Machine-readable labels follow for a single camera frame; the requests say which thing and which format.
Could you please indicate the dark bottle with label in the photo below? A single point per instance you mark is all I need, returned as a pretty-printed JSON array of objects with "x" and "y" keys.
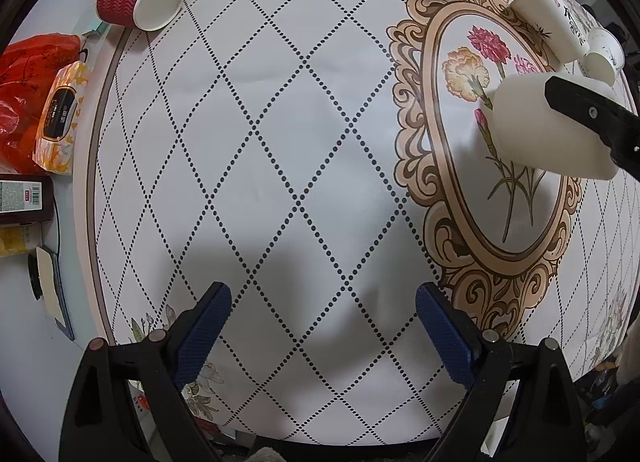
[{"x": 26, "y": 199}]

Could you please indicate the yellow snack bag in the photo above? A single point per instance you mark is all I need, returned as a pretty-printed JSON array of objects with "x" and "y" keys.
[{"x": 14, "y": 240}]

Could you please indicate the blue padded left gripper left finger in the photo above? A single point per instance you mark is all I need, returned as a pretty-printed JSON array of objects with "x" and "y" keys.
[{"x": 100, "y": 422}]

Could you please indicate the floral diamond pattern tablecloth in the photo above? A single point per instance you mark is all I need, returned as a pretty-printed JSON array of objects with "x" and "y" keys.
[{"x": 324, "y": 158}]

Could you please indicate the white cup with print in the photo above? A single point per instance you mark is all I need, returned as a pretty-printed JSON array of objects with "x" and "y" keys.
[{"x": 563, "y": 25}]

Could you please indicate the orange wet wipes pack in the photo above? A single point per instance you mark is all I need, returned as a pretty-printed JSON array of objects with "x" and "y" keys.
[{"x": 55, "y": 137}]

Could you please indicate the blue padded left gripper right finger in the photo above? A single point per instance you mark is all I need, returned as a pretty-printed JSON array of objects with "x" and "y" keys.
[{"x": 544, "y": 424}]

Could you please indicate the white blue notebook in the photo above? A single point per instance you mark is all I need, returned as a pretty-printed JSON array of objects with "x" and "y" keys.
[{"x": 45, "y": 279}]

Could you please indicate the red plastic bag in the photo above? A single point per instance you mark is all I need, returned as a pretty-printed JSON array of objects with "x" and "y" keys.
[{"x": 28, "y": 69}]

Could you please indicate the plain white plastic cup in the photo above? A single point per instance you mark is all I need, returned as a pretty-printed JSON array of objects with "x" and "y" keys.
[{"x": 526, "y": 130}]

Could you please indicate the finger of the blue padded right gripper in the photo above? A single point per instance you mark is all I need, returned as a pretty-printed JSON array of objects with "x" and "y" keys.
[{"x": 617, "y": 127}]

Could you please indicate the teal small card box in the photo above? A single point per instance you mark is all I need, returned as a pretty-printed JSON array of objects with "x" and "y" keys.
[{"x": 97, "y": 31}]

